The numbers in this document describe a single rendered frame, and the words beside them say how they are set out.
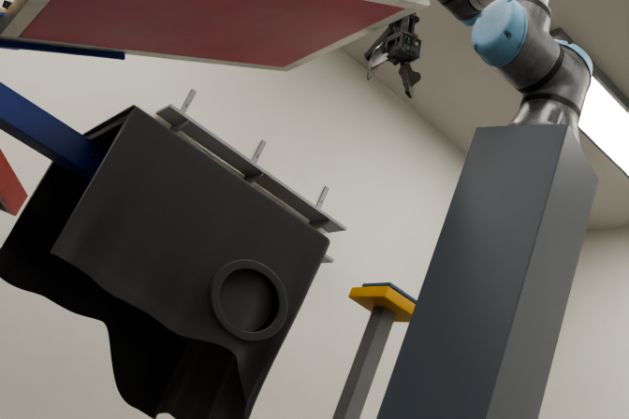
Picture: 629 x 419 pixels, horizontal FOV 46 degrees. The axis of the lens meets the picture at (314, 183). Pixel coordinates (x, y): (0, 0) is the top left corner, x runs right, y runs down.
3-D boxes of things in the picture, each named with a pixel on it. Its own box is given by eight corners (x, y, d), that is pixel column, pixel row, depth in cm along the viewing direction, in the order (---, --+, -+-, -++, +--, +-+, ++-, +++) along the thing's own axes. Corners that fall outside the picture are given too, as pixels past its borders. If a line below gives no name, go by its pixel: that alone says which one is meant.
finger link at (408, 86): (422, 94, 195) (410, 61, 194) (407, 99, 200) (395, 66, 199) (430, 91, 197) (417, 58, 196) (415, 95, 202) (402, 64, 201)
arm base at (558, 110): (589, 175, 142) (600, 133, 146) (563, 127, 132) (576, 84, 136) (515, 174, 151) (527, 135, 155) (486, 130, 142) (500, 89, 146)
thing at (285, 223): (233, 402, 142) (303, 238, 157) (256, 407, 135) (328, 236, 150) (16, 290, 122) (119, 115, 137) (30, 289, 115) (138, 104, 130)
